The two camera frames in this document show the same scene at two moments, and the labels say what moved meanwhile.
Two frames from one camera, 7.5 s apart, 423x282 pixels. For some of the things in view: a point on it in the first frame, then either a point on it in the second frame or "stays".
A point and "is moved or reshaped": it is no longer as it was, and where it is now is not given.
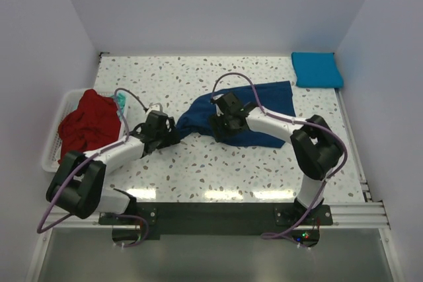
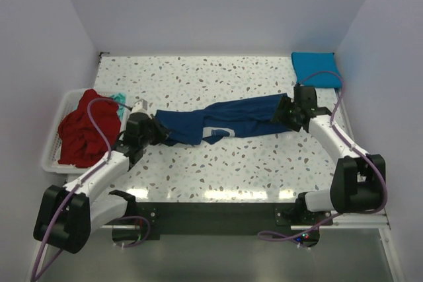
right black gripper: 217,121 → 285,102
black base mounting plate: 219,220 stays
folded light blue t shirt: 316,70 stays
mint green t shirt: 121,98 stays
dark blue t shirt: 195,119 is moved or reshaped
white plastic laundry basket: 69,99 stays
